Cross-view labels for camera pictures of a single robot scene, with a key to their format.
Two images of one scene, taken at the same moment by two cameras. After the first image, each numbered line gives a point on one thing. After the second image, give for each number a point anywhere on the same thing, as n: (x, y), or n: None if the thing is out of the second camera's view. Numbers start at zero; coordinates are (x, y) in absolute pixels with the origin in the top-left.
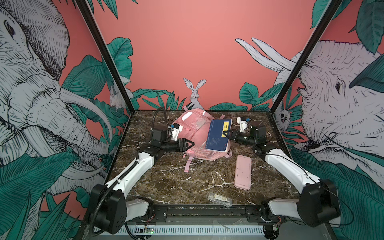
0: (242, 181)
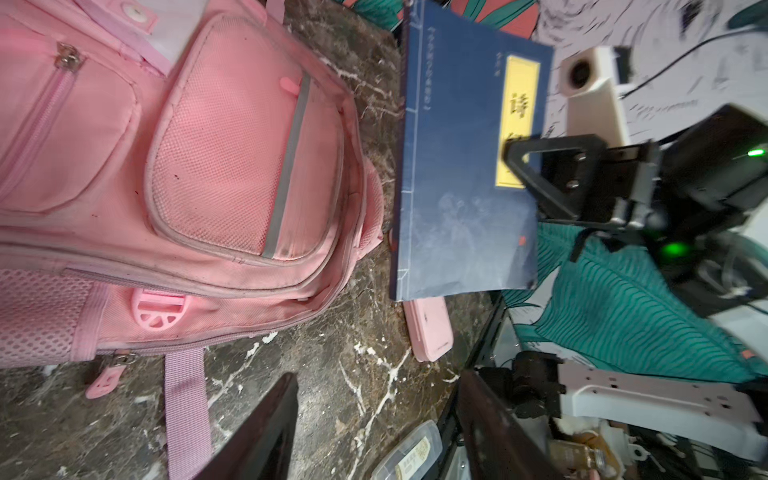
0: (430, 329)
